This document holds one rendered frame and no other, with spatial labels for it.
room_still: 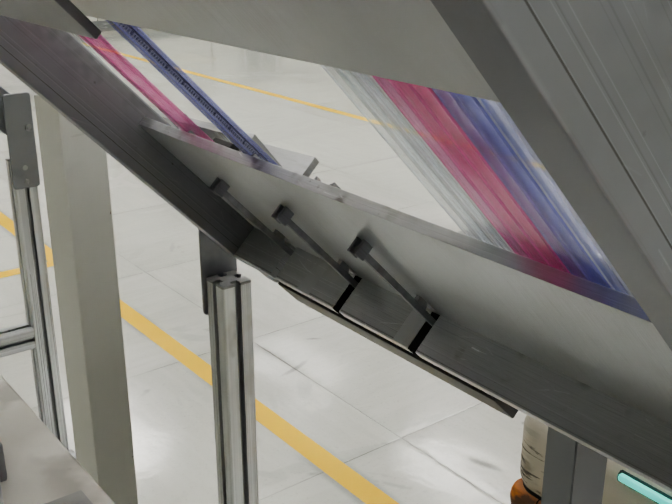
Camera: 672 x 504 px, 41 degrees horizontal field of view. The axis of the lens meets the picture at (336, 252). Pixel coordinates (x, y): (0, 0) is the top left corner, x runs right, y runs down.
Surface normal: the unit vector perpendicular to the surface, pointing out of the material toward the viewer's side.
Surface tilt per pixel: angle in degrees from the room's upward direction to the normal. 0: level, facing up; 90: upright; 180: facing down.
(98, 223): 90
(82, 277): 90
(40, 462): 0
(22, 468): 0
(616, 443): 44
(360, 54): 134
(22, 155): 90
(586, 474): 90
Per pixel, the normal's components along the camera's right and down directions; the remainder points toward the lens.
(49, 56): 0.61, 0.28
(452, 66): -0.57, 0.80
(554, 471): -0.89, 0.16
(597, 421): -0.55, -0.52
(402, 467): 0.00, -0.94
